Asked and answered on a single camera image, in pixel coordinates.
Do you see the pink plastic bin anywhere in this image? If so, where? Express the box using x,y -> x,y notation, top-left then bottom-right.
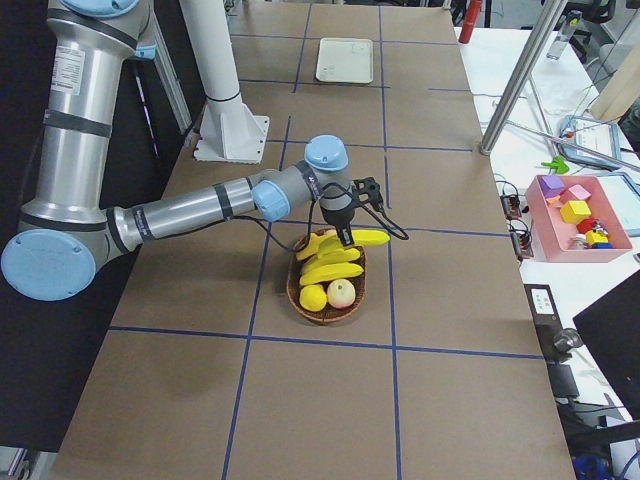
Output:
525,175 -> 632,263

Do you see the yellow toy cube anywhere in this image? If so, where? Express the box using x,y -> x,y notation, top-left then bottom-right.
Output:
560,200 -> 592,225

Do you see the tablet in blue case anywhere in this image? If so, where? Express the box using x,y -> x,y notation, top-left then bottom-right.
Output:
558,115 -> 639,172

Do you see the aluminium frame post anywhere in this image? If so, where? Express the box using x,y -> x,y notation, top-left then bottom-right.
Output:
479,0 -> 568,156

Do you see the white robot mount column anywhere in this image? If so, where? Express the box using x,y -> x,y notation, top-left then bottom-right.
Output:
180,0 -> 270,164

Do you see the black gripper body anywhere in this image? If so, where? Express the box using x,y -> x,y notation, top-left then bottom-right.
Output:
319,195 -> 355,231

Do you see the yellow pear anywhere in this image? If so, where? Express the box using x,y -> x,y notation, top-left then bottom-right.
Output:
299,284 -> 328,312

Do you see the black power adapter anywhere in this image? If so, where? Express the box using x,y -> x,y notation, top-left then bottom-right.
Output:
524,284 -> 571,363

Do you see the red bottle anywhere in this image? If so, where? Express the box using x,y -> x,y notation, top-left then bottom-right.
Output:
458,0 -> 483,44

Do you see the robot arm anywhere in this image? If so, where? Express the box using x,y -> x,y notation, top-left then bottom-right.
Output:
1,1 -> 356,301

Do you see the purple toy cube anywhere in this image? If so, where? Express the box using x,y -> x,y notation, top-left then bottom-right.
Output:
538,175 -> 566,199

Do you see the yellow banana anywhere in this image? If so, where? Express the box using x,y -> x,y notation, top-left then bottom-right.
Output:
352,229 -> 390,247
301,248 -> 361,274
299,262 -> 364,286
295,229 -> 357,262

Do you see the white rectangular plate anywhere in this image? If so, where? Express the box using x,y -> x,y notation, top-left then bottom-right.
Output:
315,37 -> 373,84

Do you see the red apple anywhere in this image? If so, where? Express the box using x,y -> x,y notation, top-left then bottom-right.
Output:
327,279 -> 356,309

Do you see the small circuit board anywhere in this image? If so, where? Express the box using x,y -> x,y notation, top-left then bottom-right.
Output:
500,194 -> 523,220

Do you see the clear water bottle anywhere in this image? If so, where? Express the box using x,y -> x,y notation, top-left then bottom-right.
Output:
546,10 -> 582,60

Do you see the green handled reacher tool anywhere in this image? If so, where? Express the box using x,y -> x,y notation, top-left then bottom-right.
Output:
540,155 -> 570,175

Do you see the brown wicker basket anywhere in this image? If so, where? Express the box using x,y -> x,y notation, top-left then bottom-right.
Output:
286,229 -> 367,324

